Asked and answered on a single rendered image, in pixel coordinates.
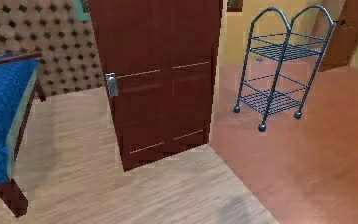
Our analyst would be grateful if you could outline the brown wooden door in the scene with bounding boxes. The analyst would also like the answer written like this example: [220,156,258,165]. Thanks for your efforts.
[310,0,358,72]

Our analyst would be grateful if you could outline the bed with blue blanket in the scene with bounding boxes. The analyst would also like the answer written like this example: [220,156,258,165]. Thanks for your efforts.
[0,51,47,219]

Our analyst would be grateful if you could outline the green framed wall picture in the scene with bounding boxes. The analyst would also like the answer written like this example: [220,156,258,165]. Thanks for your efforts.
[72,0,92,23]

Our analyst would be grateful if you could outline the blue wire shelf trolley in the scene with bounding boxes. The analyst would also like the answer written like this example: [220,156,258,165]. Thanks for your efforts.
[232,4,337,133]

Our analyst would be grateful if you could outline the dark red wooden door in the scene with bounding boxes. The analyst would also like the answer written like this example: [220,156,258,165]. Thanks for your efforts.
[87,0,224,172]

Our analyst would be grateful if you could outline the dark framed wall picture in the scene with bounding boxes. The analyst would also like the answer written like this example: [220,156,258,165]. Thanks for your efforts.
[226,0,244,13]

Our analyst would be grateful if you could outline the silver door handle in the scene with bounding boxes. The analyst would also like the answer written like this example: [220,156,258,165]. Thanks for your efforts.
[104,72,119,98]

